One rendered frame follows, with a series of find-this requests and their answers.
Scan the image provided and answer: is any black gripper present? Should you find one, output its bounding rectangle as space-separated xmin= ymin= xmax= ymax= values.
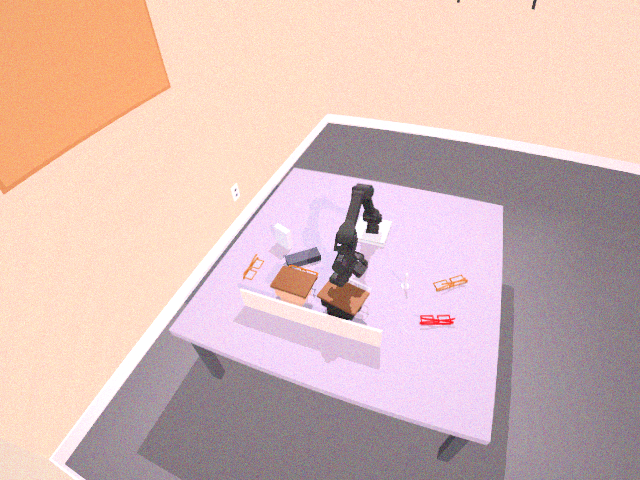
xmin=329 ymin=251 xmax=365 ymax=287

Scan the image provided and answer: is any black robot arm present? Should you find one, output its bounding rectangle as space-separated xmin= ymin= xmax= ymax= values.
xmin=332 ymin=183 xmax=383 ymax=278

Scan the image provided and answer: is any white flat panel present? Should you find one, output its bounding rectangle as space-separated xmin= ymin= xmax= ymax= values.
xmin=240 ymin=288 xmax=383 ymax=347

